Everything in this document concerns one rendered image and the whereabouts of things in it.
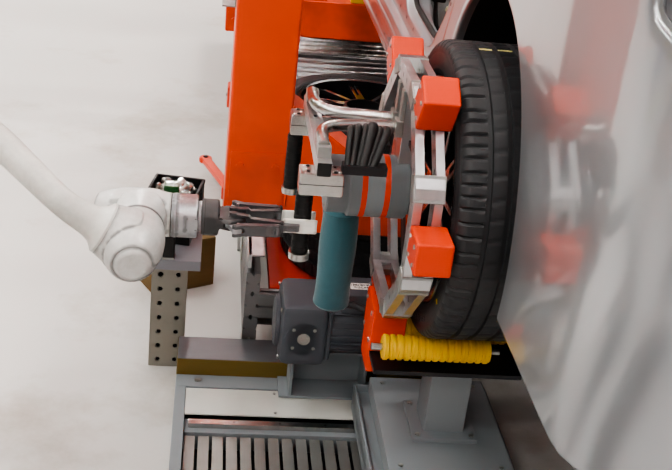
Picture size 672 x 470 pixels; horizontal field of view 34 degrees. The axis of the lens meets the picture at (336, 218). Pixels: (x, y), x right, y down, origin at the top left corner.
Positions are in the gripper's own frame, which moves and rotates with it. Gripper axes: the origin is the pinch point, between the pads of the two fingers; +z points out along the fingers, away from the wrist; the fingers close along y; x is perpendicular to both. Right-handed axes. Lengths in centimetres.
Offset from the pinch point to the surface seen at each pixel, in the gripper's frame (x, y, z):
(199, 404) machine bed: -75, -43, -18
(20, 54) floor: -82, -366, -118
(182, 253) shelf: -38, -58, -24
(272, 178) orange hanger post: -16, -60, -2
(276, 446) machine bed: -77, -28, 2
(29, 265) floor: -83, -132, -76
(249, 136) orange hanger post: -5, -60, -9
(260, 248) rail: -44, -75, -3
